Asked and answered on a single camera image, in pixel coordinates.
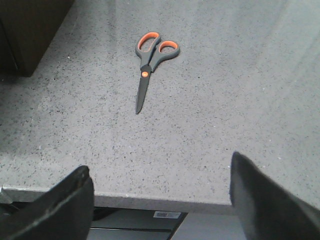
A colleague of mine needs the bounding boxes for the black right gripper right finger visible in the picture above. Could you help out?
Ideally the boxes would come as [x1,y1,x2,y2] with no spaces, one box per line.
[229,151,320,240]

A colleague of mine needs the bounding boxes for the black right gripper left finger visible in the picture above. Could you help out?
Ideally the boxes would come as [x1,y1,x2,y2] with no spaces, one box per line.
[0,165,94,240]

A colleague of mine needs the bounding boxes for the grey orange scissors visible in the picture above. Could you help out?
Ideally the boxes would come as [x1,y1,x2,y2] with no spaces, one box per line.
[135,31,180,114]

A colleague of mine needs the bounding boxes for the dark wooden drawer cabinet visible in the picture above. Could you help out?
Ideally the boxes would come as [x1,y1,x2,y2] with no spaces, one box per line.
[0,0,74,77]

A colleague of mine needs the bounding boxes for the black built-in appliance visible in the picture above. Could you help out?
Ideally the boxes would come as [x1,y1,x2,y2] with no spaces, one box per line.
[0,202,189,240]

